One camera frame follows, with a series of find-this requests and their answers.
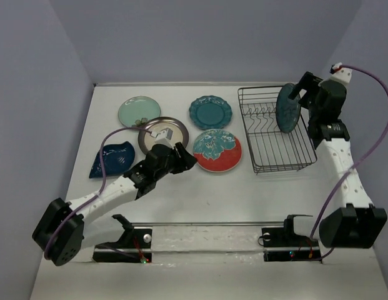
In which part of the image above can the dark teal speckled plate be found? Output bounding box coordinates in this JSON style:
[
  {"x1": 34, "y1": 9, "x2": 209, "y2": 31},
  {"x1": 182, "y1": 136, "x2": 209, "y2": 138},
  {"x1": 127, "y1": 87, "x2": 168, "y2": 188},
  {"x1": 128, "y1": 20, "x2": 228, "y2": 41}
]
[{"x1": 276, "y1": 82, "x2": 301, "y2": 133}]

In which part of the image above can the red and teal floral plate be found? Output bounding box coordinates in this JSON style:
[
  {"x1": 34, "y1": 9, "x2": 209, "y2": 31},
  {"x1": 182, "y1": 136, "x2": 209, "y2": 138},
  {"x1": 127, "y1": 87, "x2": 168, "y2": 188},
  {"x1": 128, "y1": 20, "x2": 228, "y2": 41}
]
[{"x1": 192, "y1": 129, "x2": 242, "y2": 173}]

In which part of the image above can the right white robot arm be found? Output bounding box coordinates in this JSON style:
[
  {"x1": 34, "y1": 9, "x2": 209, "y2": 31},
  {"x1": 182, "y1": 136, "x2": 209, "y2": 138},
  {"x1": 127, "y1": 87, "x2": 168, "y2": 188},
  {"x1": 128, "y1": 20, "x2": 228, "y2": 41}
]
[{"x1": 281, "y1": 64, "x2": 387, "y2": 249}]

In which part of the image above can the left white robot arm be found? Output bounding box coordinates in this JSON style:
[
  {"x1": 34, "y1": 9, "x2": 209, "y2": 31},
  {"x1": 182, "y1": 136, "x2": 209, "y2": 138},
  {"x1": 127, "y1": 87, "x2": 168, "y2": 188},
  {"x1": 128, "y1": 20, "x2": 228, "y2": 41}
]
[{"x1": 32, "y1": 142, "x2": 197, "y2": 266}]

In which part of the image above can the navy blue leaf-shaped dish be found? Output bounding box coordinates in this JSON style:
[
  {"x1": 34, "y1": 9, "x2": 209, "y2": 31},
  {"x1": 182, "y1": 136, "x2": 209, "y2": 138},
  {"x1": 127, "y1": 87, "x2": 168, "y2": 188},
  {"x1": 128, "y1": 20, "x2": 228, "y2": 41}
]
[{"x1": 102, "y1": 141, "x2": 136, "y2": 177}]

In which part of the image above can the cream plate with metallic rim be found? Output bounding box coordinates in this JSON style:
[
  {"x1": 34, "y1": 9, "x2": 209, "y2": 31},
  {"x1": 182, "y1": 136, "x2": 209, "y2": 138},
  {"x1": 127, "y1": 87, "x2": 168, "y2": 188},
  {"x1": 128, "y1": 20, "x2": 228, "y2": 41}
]
[{"x1": 138, "y1": 117, "x2": 189, "y2": 154}]

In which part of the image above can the light green round plate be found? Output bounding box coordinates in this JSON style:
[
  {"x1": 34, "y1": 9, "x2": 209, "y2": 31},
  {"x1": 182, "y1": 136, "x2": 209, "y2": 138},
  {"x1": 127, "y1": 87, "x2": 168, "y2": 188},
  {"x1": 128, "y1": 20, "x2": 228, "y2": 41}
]
[{"x1": 117, "y1": 96, "x2": 161, "y2": 129}]

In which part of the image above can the teal scalloped edge plate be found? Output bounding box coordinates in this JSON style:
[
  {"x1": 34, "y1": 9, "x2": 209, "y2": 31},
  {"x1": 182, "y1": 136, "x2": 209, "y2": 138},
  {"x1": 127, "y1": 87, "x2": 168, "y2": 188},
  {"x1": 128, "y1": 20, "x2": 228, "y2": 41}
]
[{"x1": 189, "y1": 95, "x2": 232, "y2": 130}]

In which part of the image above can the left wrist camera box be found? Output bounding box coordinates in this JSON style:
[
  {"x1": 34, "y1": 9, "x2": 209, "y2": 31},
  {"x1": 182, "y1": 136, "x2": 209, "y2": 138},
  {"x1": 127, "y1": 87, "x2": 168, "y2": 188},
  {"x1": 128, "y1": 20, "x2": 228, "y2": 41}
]
[{"x1": 150, "y1": 127, "x2": 173, "y2": 148}]

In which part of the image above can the black wire dish rack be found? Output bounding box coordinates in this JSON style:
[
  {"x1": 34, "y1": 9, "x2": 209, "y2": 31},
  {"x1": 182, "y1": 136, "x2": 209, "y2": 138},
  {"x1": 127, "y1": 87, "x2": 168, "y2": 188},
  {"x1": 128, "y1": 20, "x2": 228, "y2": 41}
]
[{"x1": 237, "y1": 84, "x2": 317, "y2": 174}]

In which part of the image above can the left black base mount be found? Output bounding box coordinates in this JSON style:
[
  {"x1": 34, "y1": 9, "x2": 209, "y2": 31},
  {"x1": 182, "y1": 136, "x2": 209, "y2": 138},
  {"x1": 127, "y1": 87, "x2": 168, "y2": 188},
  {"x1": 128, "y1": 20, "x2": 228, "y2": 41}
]
[{"x1": 92, "y1": 214, "x2": 152, "y2": 264}]

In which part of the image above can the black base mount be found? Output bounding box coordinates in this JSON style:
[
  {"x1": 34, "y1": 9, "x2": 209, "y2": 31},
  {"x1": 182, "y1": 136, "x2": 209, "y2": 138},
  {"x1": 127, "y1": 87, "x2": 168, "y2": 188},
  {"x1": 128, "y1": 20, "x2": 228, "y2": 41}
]
[
  {"x1": 92, "y1": 214, "x2": 152, "y2": 264},
  {"x1": 257, "y1": 214, "x2": 322, "y2": 262}
]

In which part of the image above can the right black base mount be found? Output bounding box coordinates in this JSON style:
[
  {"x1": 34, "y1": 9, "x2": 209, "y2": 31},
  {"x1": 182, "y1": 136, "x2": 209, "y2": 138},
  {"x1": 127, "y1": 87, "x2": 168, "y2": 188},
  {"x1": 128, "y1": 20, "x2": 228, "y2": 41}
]
[{"x1": 257, "y1": 214, "x2": 322, "y2": 262}]

